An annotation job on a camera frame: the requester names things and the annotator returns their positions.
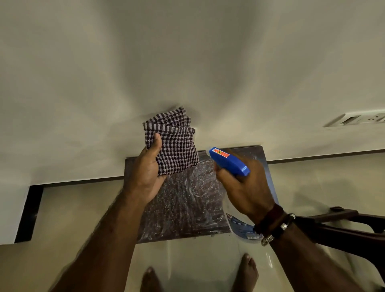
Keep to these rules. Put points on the person's left forearm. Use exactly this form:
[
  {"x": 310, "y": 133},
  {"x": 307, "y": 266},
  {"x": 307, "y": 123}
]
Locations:
[{"x": 105, "y": 249}]

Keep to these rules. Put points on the brown plastic stool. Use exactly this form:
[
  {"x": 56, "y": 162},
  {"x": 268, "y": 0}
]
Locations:
[{"x": 346, "y": 231}]

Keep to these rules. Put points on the person's left hand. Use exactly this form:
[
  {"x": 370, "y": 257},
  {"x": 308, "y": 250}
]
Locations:
[{"x": 144, "y": 177}]

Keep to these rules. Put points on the brown wooden cabinet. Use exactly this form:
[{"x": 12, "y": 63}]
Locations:
[{"x": 186, "y": 207}]

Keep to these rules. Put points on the checkered maroon white cloth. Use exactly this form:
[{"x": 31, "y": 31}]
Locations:
[{"x": 177, "y": 144}]

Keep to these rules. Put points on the person's right hand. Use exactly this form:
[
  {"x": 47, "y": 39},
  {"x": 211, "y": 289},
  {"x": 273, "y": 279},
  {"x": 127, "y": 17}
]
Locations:
[{"x": 249, "y": 192}]

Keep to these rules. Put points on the wide white switch panel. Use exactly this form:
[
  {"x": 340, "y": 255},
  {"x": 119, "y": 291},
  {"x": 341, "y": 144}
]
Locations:
[{"x": 358, "y": 118}]

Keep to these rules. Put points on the blue-capped spray bottle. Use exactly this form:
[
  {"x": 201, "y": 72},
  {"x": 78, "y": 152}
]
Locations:
[{"x": 228, "y": 162}]

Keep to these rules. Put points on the person's right foot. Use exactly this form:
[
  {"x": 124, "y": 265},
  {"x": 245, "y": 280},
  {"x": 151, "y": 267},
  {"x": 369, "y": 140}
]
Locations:
[{"x": 246, "y": 273}]

